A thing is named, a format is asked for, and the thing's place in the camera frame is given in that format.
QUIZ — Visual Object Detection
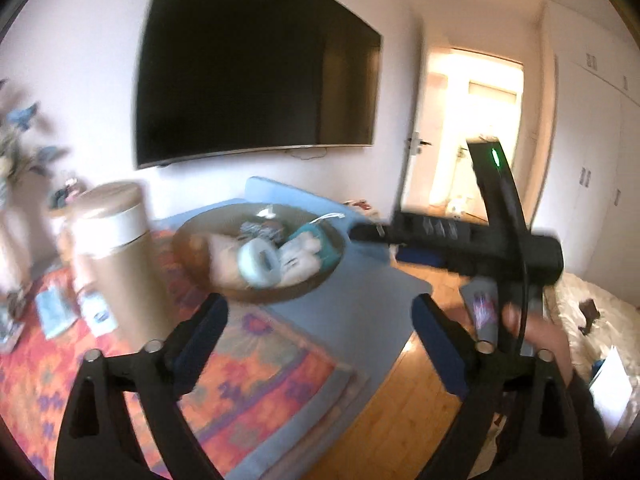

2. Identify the small dark object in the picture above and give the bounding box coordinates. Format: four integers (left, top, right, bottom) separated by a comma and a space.
577, 299, 601, 336

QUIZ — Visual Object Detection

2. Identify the person's right hand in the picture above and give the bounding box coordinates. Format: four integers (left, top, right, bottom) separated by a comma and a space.
500, 305, 573, 386

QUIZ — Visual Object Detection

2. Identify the wooden bowl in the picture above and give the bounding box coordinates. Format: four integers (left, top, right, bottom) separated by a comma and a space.
172, 202, 348, 306

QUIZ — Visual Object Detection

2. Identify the woven pen holder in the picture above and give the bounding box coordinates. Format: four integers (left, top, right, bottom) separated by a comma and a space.
47, 172, 88, 216

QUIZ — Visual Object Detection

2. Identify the white fluffy plush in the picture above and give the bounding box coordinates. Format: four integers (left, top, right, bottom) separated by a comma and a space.
277, 232, 323, 281

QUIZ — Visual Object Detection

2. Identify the black wall television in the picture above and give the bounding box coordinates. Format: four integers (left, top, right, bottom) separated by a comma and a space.
134, 0, 383, 171

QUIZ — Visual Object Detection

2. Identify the white blue packet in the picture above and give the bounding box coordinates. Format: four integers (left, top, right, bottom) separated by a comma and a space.
75, 287, 121, 336

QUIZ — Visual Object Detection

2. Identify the white door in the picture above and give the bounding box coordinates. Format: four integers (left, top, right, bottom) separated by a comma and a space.
400, 47, 451, 211

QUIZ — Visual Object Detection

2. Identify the teal drawstring bag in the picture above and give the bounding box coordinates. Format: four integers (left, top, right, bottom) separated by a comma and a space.
292, 212, 348, 271

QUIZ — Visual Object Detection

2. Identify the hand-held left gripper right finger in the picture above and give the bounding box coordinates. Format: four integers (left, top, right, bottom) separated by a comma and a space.
411, 292, 608, 480

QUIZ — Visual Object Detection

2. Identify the white wardrobe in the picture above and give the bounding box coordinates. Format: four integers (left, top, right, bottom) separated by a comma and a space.
530, 0, 640, 291

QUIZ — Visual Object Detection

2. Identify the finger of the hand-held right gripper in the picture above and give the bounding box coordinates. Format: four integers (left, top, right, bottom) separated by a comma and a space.
392, 245, 448, 270
349, 224, 398, 245

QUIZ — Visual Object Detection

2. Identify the white ribbed vase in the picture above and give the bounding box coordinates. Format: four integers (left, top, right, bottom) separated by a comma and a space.
0, 180, 26, 291

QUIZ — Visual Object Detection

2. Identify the bed with cream cover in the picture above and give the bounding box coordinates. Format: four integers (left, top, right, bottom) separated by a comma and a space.
545, 270, 640, 451

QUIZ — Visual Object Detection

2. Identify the beige cylindrical container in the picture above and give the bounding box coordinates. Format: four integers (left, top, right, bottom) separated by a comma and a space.
65, 180, 161, 356

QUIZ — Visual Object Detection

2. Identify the floral quilted blanket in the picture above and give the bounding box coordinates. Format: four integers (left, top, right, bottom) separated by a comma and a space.
0, 230, 358, 480

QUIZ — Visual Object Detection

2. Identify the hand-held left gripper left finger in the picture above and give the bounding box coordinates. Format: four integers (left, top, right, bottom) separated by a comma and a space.
52, 292, 231, 480

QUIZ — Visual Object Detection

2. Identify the teal blue packet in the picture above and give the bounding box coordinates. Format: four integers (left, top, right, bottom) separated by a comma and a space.
35, 285, 76, 338

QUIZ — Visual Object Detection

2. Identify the light blue foam ring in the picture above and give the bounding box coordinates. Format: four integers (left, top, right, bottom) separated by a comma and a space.
236, 237, 283, 288

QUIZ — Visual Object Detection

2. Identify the dark printed pouch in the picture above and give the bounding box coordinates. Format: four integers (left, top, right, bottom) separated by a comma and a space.
237, 217, 288, 243

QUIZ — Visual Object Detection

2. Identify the white paper sheet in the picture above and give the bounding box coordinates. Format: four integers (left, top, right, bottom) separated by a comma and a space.
587, 345, 636, 436

